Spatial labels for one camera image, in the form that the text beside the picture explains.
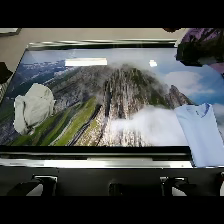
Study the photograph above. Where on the white garment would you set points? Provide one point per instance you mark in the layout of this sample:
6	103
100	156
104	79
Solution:
35	106

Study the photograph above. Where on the light blue T-shirt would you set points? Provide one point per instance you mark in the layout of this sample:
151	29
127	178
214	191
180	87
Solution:
203	136

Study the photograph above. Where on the heap of clothes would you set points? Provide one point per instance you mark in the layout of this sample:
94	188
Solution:
200	48

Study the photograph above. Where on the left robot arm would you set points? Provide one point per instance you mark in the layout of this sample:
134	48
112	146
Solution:
43	186

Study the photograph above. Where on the silver frame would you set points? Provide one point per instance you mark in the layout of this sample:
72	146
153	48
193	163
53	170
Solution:
100	163

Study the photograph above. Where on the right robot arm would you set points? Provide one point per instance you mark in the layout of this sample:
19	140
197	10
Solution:
175	186

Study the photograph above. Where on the black garment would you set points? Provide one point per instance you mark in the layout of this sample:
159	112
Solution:
4	72

